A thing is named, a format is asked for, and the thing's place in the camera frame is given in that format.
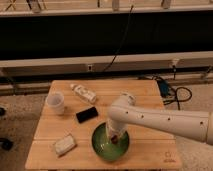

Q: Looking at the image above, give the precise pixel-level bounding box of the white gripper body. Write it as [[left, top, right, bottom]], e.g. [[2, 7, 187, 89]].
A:
[[106, 119, 126, 139]]

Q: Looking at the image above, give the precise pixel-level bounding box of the dark red pepper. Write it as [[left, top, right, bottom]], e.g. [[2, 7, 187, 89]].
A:
[[110, 135, 119, 144]]

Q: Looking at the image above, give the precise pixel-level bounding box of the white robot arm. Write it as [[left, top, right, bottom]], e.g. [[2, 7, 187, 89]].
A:
[[107, 93, 213, 145]]

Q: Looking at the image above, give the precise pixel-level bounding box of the green ceramic bowl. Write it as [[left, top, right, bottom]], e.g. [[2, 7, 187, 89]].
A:
[[92, 123, 130, 162]]

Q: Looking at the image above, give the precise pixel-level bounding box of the black smartphone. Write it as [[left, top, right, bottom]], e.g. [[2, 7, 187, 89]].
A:
[[76, 107, 98, 123]]

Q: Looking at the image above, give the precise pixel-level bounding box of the wooden table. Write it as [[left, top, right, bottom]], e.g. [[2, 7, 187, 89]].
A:
[[25, 80, 181, 170]]

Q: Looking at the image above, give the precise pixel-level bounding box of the white sponge block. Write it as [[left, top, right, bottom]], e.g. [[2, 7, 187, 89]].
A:
[[53, 134, 76, 157]]

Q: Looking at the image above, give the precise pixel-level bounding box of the white plastic cup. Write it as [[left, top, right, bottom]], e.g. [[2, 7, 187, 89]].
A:
[[46, 92, 65, 115]]

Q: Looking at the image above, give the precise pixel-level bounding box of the blue box on floor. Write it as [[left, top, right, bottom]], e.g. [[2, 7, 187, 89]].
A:
[[158, 81, 169, 97]]

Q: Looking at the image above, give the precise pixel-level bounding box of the white wall outlet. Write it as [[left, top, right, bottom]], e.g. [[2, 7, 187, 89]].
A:
[[88, 64, 93, 72]]

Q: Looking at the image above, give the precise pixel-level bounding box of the black floor cable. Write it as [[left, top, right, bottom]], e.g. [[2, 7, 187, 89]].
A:
[[138, 64, 193, 111]]

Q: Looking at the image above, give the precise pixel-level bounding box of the black hanging cable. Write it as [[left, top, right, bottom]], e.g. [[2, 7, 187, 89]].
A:
[[101, 4, 135, 73]]

